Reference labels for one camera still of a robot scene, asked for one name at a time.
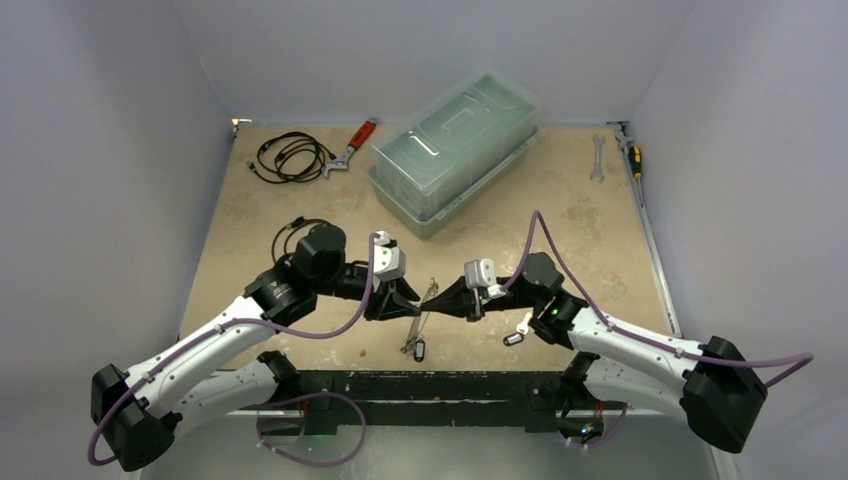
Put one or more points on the silver key with black tag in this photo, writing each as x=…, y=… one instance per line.
x=517, y=333

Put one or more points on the white oval keyring holder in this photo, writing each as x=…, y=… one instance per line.
x=414, y=345

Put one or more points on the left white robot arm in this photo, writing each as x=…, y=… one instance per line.
x=311, y=292

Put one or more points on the silver open-end spanner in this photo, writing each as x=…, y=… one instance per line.
x=597, y=174

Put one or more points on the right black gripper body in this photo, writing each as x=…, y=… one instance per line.
x=475, y=303

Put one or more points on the clear plastic storage box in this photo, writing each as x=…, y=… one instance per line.
x=449, y=151

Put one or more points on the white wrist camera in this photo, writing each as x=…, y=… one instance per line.
x=480, y=278
x=389, y=260

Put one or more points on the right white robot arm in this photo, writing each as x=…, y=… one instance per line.
x=706, y=385

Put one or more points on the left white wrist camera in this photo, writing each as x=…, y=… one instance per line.
x=389, y=260

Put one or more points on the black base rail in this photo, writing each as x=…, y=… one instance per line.
x=531, y=400

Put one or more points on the red handled adjustable wrench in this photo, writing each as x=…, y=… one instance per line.
x=341, y=163

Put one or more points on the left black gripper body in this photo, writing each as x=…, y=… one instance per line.
x=378, y=299

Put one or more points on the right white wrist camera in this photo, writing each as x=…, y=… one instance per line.
x=480, y=278

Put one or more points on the yellow black screwdriver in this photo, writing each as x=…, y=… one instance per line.
x=636, y=167

